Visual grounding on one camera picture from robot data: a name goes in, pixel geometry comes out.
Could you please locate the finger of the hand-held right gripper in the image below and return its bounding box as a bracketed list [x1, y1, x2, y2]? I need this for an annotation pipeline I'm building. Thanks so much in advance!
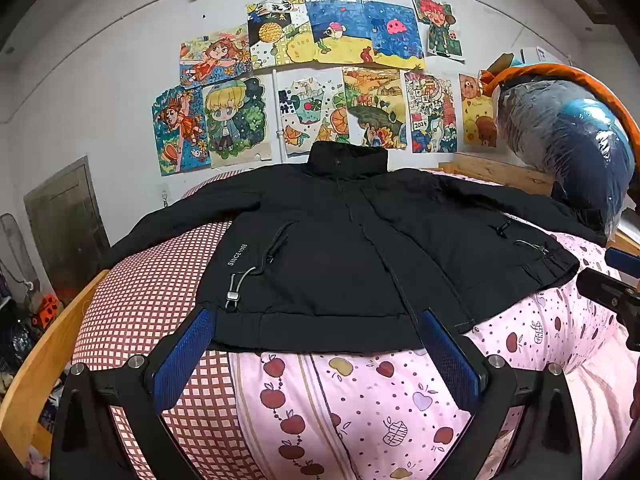
[604, 247, 640, 279]
[576, 267, 640, 352]

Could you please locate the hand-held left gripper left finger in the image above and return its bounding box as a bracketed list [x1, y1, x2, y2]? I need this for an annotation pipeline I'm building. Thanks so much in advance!
[50, 307, 217, 480]

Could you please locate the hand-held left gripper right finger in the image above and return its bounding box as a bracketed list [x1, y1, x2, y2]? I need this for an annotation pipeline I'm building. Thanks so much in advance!
[420, 307, 596, 480]

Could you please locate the black jacket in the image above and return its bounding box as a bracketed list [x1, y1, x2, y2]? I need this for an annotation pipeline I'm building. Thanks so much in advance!
[100, 141, 608, 353]

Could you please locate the red checkered quilt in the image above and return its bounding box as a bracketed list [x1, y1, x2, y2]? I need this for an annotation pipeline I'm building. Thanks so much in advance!
[72, 170, 268, 480]

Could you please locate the pink apple print quilt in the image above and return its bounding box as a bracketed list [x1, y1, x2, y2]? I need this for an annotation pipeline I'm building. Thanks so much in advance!
[230, 170, 640, 480]

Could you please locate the plastic-wrapped blue bedding bundle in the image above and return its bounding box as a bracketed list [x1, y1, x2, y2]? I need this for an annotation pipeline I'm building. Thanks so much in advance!
[494, 77, 637, 237]

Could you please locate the orange toy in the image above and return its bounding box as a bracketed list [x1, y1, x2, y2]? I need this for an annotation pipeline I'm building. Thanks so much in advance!
[29, 294, 64, 329]

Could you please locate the yellow bear drawing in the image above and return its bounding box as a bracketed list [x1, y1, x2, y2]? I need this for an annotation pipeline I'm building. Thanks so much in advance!
[458, 73, 499, 149]

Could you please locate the white box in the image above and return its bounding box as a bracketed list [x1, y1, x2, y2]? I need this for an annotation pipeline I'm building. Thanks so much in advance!
[520, 46, 567, 68]

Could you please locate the flying girl drawing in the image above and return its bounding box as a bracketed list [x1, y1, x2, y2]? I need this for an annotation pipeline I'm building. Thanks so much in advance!
[151, 85, 212, 177]

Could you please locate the blond child drawing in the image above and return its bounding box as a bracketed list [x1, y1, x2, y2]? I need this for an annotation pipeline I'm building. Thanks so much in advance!
[202, 76, 274, 169]

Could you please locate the city buildings drawing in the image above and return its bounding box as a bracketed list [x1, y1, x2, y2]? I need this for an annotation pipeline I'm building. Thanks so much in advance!
[403, 71, 459, 154]

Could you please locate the farmland landscape drawing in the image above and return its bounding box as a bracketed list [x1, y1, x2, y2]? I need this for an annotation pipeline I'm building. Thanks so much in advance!
[342, 66, 409, 151]

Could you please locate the fruit drink drawing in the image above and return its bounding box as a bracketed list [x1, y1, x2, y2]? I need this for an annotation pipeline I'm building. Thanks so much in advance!
[275, 67, 352, 159]

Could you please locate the red-haired figure drawing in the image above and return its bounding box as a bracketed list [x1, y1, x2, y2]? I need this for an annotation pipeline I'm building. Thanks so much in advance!
[411, 0, 466, 62]

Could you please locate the orange-haired girl drawing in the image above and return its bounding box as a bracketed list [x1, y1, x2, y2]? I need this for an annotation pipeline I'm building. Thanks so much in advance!
[179, 24, 252, 90]

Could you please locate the pineapple drawing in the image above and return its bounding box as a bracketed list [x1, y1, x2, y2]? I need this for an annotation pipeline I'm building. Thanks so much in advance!
[246, 0, 315, 70]

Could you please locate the blue underwater fish drawing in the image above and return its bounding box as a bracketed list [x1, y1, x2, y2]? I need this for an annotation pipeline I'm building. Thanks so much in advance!
[304, 0, 427, 70]

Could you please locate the wooden bed frame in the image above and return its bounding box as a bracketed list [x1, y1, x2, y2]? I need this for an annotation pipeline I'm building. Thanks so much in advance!
[0, 152, 640, 463]

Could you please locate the grey wall hatch door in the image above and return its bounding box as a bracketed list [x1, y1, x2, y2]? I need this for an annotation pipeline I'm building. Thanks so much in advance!
[23, 156, 111, 306]

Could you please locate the orange padded strap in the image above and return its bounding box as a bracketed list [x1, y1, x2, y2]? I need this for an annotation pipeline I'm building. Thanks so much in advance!
[479, 62, 640, 133]

